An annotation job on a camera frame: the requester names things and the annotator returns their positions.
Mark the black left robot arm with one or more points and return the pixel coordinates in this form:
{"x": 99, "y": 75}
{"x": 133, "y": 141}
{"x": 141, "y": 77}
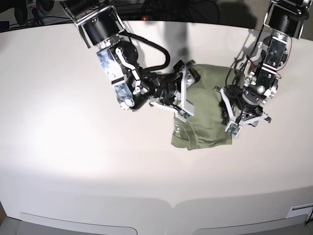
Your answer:
{"x": 256, "y": 82}

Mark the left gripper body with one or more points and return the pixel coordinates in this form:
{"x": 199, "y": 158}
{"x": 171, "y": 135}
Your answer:
{"x": 248, "y": 113}

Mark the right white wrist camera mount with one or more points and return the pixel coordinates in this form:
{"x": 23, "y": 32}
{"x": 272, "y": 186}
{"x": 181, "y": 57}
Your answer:
{"x": 181, "y": 108}

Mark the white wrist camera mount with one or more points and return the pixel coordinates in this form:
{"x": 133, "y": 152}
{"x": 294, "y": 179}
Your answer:
{"x": 233, "y": 124}
{"x": 181, "y": 108}

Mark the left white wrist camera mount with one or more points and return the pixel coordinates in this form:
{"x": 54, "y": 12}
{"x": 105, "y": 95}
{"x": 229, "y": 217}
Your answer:
{"x": 233, "y": 124}

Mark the black chair wheel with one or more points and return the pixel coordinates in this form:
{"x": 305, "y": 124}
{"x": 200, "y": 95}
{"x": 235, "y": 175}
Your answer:
{"x": 21, "y": 14}

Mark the green T-shirt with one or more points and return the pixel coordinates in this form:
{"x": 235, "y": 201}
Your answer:
{"x": 205, "y": 129}

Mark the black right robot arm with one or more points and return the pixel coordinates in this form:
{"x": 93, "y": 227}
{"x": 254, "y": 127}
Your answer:
{"x": 100, "y": 26}

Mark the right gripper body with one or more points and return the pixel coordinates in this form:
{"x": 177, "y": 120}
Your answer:
{"x": 170, "y": 84}

